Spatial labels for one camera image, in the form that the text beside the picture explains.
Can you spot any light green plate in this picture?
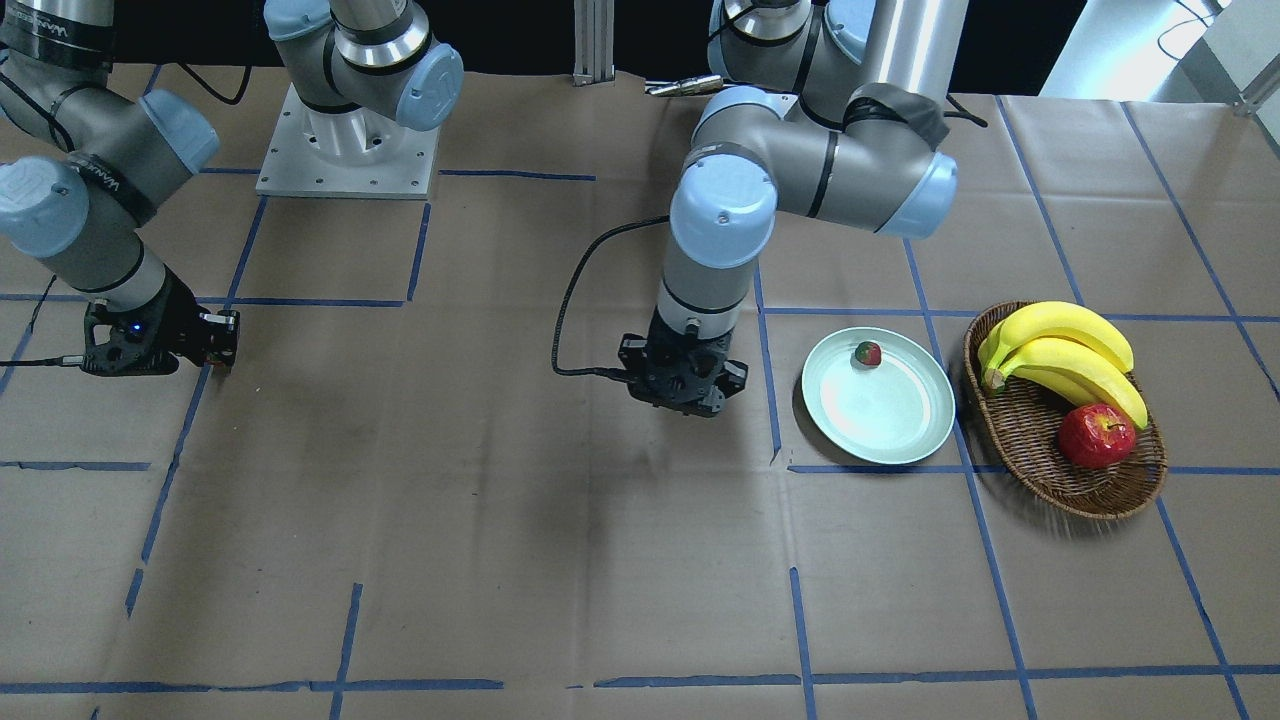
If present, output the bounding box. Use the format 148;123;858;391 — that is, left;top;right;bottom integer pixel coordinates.
800;325;956;465

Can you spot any brown wicker basket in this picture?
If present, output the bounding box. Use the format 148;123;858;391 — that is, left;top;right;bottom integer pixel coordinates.
963;301;1170;521

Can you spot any aluminium profile post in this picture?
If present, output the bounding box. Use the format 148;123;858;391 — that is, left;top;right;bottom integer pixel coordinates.
571;0;616;87

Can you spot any red apple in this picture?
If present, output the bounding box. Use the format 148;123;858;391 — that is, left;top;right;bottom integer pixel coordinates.
1057;404;1139;469

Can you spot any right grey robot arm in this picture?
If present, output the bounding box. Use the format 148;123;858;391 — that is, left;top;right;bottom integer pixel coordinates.
3;1;465;377

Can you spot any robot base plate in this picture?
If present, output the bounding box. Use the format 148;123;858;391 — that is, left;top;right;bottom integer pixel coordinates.
256;86;440;201
765;91;797;120

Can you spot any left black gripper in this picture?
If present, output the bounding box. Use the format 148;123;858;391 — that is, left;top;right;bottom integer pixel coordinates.
618;314;749;418

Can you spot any yellow banana bunch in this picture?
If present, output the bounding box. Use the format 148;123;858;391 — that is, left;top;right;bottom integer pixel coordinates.
978;300;1149;430

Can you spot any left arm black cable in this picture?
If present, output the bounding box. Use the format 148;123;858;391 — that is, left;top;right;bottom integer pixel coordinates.
552;215;671;380

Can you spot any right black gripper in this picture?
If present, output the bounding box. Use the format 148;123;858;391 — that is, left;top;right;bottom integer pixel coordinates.
82;270;241;377

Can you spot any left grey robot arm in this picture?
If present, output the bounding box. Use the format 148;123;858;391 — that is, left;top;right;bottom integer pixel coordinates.
612;1;968;416

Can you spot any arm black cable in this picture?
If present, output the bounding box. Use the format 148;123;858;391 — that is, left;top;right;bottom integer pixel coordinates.
552;215;671;380
0;60;251;372

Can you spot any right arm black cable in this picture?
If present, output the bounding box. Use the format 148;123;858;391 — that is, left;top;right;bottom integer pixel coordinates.
0;60;251;372

